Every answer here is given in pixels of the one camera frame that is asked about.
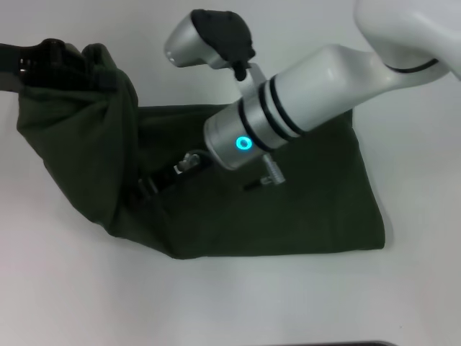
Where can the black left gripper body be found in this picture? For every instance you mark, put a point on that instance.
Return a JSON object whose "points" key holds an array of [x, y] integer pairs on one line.
{"points": [[43, 68]]}

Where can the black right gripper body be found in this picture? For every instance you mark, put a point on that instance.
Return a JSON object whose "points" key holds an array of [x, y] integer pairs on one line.
{"points": [[173, 176]]}

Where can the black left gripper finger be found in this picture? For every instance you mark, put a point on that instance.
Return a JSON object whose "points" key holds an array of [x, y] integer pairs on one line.
{"points": [[104, 83]]}

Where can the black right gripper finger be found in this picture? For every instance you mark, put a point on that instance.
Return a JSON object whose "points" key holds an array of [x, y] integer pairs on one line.
{"points": [[135, 196]]}

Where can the dark green FREE T-shirt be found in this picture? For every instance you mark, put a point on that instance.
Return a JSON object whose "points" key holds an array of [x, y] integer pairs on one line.
{"points": [[252, 216]]}

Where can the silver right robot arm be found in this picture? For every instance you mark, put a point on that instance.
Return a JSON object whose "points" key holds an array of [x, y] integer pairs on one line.
{"points": [[324, 90]]}

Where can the small silver gripper plug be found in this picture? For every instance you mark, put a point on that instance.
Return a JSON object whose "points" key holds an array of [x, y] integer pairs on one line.
{"points": [[189, 161]]}

